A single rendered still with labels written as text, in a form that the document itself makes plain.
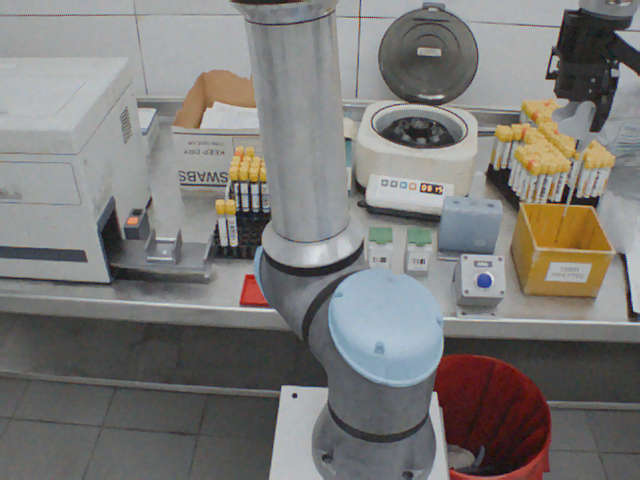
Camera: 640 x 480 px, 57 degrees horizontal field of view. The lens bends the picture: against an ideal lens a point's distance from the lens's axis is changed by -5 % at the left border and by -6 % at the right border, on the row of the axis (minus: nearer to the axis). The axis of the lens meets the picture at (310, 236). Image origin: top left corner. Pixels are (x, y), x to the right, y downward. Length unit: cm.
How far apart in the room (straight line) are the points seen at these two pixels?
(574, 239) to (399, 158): 36
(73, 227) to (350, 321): 56
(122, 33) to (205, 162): 46
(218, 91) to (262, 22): 92
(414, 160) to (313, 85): 63
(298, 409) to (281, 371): 88
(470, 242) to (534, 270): 13
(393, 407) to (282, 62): 35
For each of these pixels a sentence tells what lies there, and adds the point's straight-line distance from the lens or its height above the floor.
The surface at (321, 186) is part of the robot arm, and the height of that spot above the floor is 123.
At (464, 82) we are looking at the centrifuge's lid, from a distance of 142.
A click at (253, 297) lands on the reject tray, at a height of 88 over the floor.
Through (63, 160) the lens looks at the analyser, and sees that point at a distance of 96.
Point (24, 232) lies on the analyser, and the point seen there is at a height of 98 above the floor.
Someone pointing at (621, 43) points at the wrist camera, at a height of 129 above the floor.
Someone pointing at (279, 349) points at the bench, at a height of 27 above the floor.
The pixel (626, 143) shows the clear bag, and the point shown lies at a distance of 150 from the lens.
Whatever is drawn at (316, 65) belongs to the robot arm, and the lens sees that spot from 57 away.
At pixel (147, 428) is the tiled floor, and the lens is 196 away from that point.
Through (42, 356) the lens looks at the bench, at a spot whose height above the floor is 27.
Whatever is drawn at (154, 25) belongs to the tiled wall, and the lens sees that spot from 152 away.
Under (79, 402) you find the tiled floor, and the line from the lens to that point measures 209.
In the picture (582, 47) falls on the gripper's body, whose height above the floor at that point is 129.
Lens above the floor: 156
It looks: 37 degrees down
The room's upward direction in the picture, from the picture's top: straight up
